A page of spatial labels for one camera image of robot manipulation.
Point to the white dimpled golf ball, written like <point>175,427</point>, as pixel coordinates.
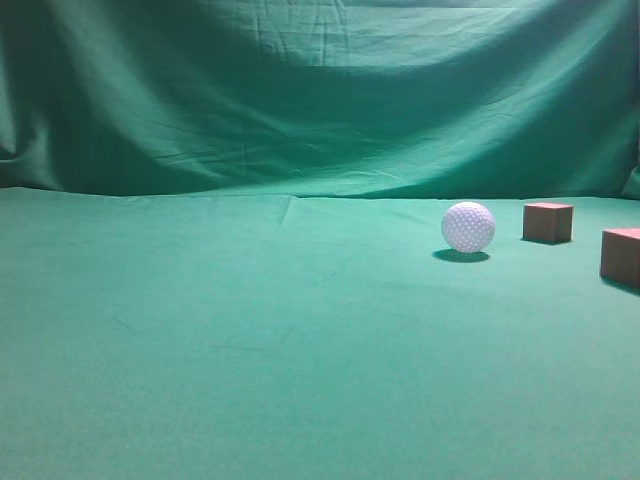
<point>468,227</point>

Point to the brown cube at right edge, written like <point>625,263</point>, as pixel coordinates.
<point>620,256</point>

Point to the brown wooden cube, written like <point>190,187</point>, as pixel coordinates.
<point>547,222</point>

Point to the green cloth backdrop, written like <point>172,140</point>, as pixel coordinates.
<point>221,247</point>

